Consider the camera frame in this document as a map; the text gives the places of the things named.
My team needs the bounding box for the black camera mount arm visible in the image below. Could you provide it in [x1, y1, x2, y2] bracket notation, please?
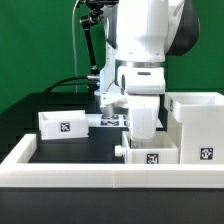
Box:
[78, 0, 119, 92]

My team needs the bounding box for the white marker sheet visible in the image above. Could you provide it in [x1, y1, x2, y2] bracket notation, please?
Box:
[85, 113, 164, 129]

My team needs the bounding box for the white front drawer tray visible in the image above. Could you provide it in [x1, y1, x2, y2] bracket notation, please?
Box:
[115, 131, 179, 164]

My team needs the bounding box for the white thin cable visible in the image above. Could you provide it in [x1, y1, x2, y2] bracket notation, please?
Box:
[71, 0, 82, 94]

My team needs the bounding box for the white U-shaped fence frame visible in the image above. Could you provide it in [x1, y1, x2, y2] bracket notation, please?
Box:
[0, 134, 224, 188]

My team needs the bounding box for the white drawer tray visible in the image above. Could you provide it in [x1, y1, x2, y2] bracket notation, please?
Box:
[115, 131, 179, 164]
[38, 110, 89, 140]

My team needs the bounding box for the white drawer cabinet box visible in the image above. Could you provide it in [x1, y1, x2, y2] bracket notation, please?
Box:
[164, 92, 224, 164]

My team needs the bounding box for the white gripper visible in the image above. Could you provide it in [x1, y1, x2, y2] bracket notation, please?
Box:
[117, 66, 165, 142]

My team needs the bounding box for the black cable bundle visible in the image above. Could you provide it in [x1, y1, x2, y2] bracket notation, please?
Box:
[43, 75, 100, 94]

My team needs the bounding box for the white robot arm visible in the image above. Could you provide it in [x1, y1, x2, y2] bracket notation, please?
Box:
[98, 0, 200, 142]

